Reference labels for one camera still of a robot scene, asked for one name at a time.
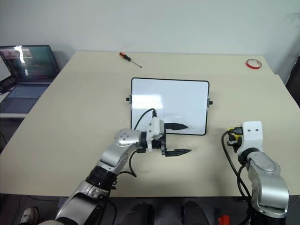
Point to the white sneaker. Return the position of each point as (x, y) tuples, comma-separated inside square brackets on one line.
[(30, 214)]

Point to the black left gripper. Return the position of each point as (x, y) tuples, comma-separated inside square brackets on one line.
[(161, 143)]

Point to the black chair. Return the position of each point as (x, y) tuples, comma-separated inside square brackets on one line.
[(293, 75)]

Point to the black device beside laptop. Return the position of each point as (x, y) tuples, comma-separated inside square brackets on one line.
[(8, 84)]

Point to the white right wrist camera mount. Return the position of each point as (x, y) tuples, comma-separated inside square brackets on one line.
[(253, 134)]

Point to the small red object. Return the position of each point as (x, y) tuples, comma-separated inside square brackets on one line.
[(224, 220)]

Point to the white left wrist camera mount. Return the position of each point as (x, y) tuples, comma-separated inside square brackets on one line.
[(155, 127)]

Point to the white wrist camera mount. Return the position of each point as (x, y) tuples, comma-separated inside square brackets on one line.
[(253, 134), (155, 127)]

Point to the open grey laptop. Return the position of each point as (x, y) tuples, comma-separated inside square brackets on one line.
[(35, 65)]

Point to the red tape roll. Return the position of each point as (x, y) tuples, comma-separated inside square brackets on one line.
[(249, 64)]

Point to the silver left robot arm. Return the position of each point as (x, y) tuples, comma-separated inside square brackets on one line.
[(117, 150)]

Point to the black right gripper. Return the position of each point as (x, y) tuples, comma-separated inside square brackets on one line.
[(237, 138)]

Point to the black-framed small whiteboard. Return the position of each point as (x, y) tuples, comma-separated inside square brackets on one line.
[(173, 98)]

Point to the white-screen tablet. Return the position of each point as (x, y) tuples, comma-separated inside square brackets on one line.
[(4, 69)]

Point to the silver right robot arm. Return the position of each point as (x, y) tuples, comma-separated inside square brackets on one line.
[(267, 178)]

